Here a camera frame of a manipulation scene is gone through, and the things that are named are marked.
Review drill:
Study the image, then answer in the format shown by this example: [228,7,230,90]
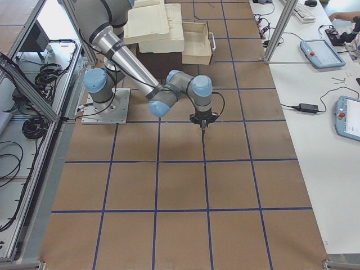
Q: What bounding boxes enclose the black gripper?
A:
[189,111,218,129]

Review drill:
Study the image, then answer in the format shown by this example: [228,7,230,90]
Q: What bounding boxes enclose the wooden drawer with white handle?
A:
[182,21,216,65]

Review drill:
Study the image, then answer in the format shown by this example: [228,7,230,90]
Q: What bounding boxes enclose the orange grey scissors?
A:
[201,126,206,144]

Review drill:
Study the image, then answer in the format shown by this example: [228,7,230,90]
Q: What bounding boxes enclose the person forearm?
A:
[328,11,360,23]

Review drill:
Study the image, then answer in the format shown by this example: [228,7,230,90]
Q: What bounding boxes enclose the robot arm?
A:
[75,1,219,129]

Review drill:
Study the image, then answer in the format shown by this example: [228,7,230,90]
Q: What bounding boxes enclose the dark brown drawer cabinet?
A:
[136,45,183,79]

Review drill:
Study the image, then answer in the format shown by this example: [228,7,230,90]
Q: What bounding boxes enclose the cream plastic storage box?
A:
[138,3,186,54]

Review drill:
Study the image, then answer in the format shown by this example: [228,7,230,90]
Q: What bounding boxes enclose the black power adapter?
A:
[291,103,319,114]

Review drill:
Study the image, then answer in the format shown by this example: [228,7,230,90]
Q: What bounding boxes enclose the blue teach pendant far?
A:
[299,39,346,69]

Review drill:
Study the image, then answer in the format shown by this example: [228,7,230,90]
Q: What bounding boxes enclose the blue teach pendant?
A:
[299,39,346,69]
[335,96,359,141]

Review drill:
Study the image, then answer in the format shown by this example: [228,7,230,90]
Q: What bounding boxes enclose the blue teach pendant near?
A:
[335,96,359,141]

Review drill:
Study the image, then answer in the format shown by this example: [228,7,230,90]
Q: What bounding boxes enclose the white keyboard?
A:
[293,1,316,24]

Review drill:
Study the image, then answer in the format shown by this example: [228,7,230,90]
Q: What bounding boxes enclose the black computer mouse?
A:
[304,0,318,7]

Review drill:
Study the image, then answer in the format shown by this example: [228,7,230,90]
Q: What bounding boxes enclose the black monitor box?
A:
[19,20,50,60]

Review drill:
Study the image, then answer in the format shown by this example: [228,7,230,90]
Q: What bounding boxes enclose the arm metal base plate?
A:
[81,88,131,124]

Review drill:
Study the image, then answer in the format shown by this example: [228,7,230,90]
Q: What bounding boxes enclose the aluminium frame post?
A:
[263,0,297,64]

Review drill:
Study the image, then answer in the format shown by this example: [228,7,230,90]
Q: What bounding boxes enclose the coiled black cable upper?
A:
[34,63,63,92]

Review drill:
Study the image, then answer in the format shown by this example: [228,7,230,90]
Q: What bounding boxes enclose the coiled black cable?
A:
[21,115,47,140]
[34,63,63,92]

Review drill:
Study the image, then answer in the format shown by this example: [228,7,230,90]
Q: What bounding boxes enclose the coiled black cable lower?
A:
[21,115,47,140]

